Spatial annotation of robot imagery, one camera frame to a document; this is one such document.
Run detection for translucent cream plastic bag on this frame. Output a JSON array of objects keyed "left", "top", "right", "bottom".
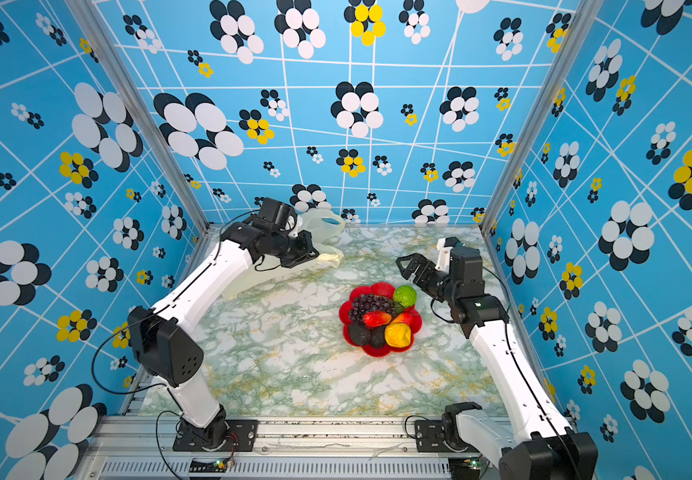
[{"left": 221, "top": 209, "right": 346, "bottom": 300}]

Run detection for red yellow mango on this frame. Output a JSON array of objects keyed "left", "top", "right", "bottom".
[{"left": 392, "top": 312, "right": 415, "bottom": 329}]

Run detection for left aluminium corner post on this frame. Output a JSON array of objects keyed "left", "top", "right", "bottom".
[{"left": 66, "top": 1, "right": 210, "bottom": 234}]

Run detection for purple grape bunch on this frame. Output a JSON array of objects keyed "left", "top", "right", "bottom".
[{"left": 349, "top": 294, "right": 396, "bottom": 326}]

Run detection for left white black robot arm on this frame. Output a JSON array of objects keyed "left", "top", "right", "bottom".
[{"left": 128, "top": 199, "right": 319, "bottom": 450}]

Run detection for aluminium corner post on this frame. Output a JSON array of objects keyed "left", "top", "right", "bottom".
[
  {"left": 66, "top": 1, "right": 210, "bottom": 234},
  {"left": 481, "top": 0, "right": 604, "bottom": 233}
]

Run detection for aluminium front rail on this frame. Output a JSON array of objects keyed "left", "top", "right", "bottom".
[{"left": 75, "top": 416, "right": 597, "bottom": 480}]

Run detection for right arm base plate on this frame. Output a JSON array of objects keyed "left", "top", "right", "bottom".
[{"left": 410, "top": 419, "right": 480, "bottom": 454}]

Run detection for red flower-shaped plate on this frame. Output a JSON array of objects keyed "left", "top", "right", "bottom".
[{"left": 339, "top": 282, "right": 423, "bottom": 358}]

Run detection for green custard apple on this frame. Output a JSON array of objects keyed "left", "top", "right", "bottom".
[{"left": 393, "top": 285, "right": 418, "bottom": 308}]

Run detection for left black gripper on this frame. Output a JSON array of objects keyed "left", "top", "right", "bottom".
[{"left": 267, "top": 230, "right": 319, "bottom": 267}]

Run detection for right aluminium corner post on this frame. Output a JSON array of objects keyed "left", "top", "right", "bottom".
[{"left": 481, "top": 0, "right": 604, "bottom": 233}]

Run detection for red orange pepper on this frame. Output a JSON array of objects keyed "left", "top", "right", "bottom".
[{"left": 363, "top": 311, "right": 393, "bottom": 329}]

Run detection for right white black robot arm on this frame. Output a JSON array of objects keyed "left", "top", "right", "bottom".
[{"left": 396, "top": 237, "right": 599, "bottom": 479}]

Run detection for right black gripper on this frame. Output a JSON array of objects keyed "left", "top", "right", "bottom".
[{"left": 395, "top": 254, "right": 459, "bottom": 306}]

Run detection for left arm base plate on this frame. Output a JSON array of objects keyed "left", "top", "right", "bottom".
[{"left": 173, "top": 420, "right": 258, "bottom": 453}]

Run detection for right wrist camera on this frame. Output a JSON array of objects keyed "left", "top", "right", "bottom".
[{"left": 435, "top": 237, "right": 460, "bottom": 272}]

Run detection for yellow bell pepper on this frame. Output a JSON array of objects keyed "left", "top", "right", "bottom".
[{"left": 384, "top": 323, "right": 413, "bottom": 349}]

